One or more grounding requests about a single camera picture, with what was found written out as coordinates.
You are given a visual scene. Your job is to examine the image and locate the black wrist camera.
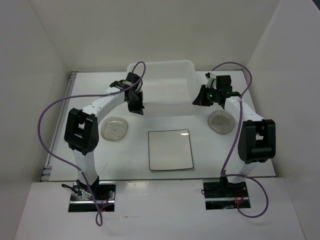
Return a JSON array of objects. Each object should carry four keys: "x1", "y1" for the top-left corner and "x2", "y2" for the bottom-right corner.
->
[
  {"x1": 109, "y1": 72, "x2": 142, "y2": 92},
  {"x1": 205, "y1": 72, "x2": 241, "y2": 98}
]

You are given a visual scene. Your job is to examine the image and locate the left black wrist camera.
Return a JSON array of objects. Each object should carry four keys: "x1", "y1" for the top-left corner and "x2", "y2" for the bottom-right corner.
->
[{"x1": 109, "y1": 72, "x2": 142, "y2": 92}]

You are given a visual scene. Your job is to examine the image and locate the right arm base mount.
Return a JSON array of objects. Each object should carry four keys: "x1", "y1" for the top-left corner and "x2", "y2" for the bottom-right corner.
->
[{"x1": 201, "y1": 177, "x2": 251, "y2": 210}]

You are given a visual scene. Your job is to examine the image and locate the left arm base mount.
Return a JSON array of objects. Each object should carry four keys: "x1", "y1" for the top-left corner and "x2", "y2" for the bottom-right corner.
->
[{"x1": 67, "y1": 181, "x2": 118, "y2": 213}]

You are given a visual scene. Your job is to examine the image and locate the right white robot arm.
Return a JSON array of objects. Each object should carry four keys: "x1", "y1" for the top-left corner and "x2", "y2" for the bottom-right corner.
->
[{"x1": 192, "y1": 84, "x2": 276, "y2": 197}]

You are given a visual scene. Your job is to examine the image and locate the square white black-rimmed plate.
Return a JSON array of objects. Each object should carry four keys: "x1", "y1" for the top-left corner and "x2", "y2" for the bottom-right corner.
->
[{"x1": 148, "y1": 128, "x2": 194, "y2": 172}]

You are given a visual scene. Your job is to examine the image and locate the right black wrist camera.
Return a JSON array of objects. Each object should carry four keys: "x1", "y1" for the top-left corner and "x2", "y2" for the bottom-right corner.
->
[{"x1": 205, "y1": 72, "x2": 241, "y2": 98}]

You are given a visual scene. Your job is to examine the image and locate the left clear glass dish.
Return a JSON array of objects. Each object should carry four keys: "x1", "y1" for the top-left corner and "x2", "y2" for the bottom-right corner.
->
[{"x1": 100, "y1": 117, "x2": 129, "y2": 142}]

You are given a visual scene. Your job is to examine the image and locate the translucent white plastic bin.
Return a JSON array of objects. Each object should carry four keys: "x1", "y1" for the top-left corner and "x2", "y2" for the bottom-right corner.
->
[{"x1": 142, "y1": 60, "x2": 200, "y2": 118}]

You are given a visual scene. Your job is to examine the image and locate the right clear glass dish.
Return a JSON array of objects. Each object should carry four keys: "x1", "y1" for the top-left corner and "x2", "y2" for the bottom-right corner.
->
[{"x1": 207, "y1": 110, "x2": 236, "y2": 135}]

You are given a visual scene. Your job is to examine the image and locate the clear glass dish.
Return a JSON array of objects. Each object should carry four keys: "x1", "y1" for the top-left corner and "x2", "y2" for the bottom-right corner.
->
[
  {"x1": 207, "y1": 110, "x2": 236, "y2": 135},
  {"x1": 100, "y1": 117, "x2": 129, "y2": 142}
]

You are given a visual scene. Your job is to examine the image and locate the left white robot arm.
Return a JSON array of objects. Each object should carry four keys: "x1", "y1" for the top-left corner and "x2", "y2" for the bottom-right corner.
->
[{"x1": 64, "y1": 90, "x2": 144, "y2": 200}]

